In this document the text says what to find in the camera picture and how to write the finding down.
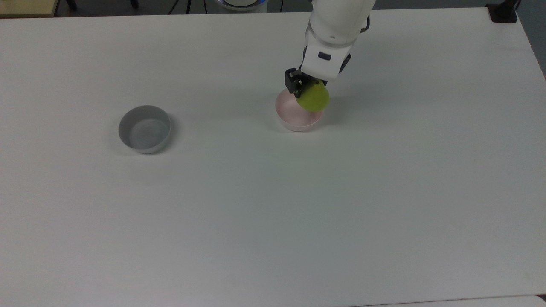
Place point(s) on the grey bowl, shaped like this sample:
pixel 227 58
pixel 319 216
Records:
pixel 145 130

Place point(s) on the pink bowl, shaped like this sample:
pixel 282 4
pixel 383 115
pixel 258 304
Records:
pixel 292 115

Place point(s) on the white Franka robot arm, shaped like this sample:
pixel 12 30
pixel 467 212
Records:
pixel 337 30

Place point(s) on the black clamp block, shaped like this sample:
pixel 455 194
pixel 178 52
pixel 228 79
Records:
pixel 503 13

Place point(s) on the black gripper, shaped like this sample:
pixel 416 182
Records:
pixel 313 78

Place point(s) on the green pear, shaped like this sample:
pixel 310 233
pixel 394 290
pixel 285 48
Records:
pixel 315 99

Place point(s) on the wooden table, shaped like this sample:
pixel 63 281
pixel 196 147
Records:
pixel 25 6

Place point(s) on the black furniture leg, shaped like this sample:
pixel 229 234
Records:
pixel 71 4
pixel 134 3

